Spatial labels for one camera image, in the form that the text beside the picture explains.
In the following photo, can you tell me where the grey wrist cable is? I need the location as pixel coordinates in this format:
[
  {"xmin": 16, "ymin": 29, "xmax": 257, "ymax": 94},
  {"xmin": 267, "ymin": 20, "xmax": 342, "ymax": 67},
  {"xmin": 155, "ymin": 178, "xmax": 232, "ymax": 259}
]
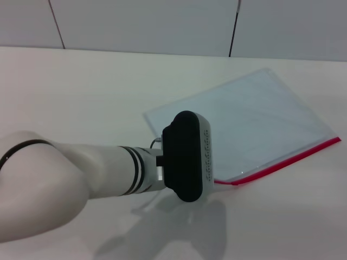
[{"xmin": 150, "ymin": 136, "xmax": 164, "ymax": 150}]

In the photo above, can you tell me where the black white wrist camera housing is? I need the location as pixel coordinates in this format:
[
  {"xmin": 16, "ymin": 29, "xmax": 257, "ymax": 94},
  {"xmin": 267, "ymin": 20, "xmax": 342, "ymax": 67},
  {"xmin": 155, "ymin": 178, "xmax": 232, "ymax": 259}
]
[{"xmin": 162, "ymin": 110, "xmax": 216, "ymax": 203}]

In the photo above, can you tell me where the clear document bag red zipper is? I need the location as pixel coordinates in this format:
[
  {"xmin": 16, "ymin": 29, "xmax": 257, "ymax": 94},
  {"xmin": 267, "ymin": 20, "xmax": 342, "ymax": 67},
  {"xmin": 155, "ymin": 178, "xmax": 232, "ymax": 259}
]
[{"xmin": 143, "ymin": 67, "xmax": 342, "ymax": 187}]

